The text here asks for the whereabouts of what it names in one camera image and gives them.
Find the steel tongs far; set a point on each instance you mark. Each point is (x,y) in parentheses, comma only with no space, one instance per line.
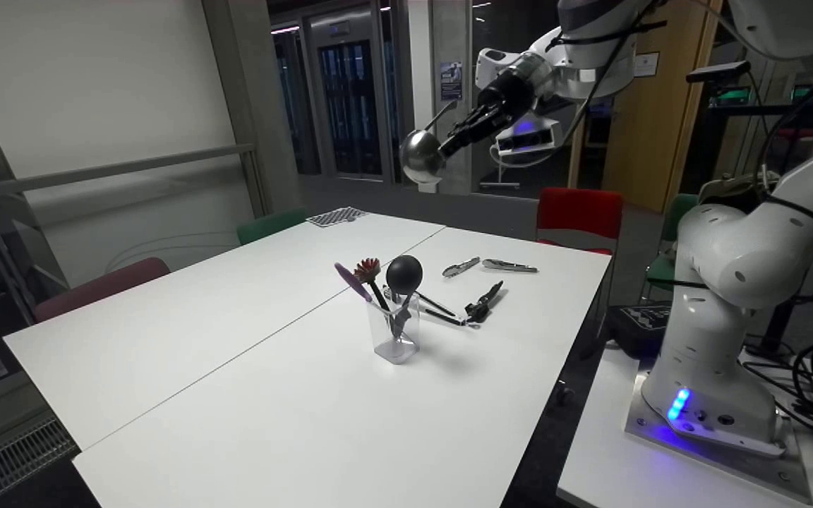
(461,265)

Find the short black tongs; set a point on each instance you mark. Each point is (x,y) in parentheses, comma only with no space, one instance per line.
(480,308)

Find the green chair left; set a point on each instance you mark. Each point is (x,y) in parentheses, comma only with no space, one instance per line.
(660,270)

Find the maroon chair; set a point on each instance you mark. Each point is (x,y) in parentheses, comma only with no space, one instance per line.
(583,210)

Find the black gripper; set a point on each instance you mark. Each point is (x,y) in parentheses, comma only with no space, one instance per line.
(498,106)

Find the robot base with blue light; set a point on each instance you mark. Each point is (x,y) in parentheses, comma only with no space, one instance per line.
(708,439)

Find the black ladle in jar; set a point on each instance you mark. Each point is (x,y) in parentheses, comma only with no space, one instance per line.
(400,280)

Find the green chair far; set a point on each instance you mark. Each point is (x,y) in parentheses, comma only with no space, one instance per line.
(268,225)

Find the red spatula in jar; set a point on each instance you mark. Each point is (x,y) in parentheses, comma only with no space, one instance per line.
(354,282)

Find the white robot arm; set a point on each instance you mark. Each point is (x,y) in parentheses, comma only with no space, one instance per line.
(727,264)

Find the green chair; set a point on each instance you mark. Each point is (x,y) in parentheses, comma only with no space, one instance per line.
(660,270)
(268,225)

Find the dark red chair far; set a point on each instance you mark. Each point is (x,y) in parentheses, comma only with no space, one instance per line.
(101,287)

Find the steel ladle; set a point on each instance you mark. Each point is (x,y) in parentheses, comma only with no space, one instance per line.
(422,155)

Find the black control box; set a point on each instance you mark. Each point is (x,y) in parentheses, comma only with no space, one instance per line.
(638,328)

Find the long black-tipped tongs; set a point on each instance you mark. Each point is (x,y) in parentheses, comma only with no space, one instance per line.
(434,308)

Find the steel tongs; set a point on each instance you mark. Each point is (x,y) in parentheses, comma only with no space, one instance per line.
(508,265)
(461,265)

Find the steel tongs near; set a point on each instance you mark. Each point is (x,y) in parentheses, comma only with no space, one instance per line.
(508,265)

